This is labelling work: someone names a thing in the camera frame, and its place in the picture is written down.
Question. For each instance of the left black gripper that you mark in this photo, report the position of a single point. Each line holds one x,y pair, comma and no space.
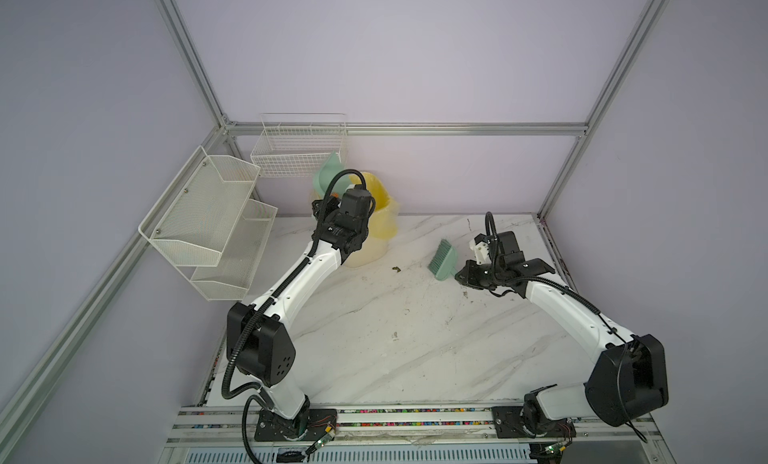
332,204

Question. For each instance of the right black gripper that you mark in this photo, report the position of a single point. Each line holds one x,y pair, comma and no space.
468,279

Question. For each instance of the green plastic dustpan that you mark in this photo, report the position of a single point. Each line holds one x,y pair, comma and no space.
323,177

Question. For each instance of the green hand brush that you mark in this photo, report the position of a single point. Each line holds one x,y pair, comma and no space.
443,264

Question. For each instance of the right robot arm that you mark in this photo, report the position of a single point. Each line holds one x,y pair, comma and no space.
628,378

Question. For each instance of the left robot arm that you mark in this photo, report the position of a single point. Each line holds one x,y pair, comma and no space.
259,348

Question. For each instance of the yellow lined trash bin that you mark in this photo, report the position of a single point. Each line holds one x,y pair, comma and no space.
382,224

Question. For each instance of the lower white mesh shelf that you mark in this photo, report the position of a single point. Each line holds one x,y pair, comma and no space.
232,278

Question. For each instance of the white mesh shelf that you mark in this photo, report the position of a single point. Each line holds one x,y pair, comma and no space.
192,222
232,278

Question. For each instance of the upper white mesh shelf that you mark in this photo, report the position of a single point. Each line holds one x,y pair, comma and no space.
192,222

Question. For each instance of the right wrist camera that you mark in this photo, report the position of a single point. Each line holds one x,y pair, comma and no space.
481,247

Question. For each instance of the white wire basket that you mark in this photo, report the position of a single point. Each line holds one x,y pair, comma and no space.
299,144

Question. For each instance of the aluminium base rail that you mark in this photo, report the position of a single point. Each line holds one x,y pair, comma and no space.
416,433

